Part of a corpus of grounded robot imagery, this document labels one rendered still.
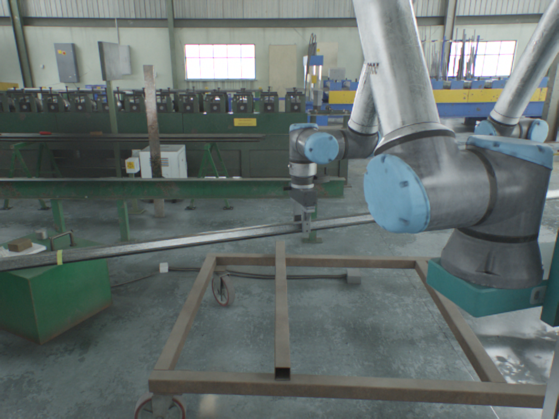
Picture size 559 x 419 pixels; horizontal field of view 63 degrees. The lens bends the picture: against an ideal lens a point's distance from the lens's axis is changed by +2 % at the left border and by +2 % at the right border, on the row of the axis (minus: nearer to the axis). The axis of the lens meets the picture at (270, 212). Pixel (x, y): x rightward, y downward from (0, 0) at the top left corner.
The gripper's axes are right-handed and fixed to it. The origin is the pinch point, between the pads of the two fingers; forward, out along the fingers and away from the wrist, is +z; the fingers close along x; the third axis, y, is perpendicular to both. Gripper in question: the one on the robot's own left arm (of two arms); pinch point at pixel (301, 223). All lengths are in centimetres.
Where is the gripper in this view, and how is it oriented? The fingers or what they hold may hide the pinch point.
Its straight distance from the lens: 154.6
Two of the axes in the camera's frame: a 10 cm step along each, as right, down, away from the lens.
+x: 3.3, 2.9, -9.0
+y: -9.4, 1.1, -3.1
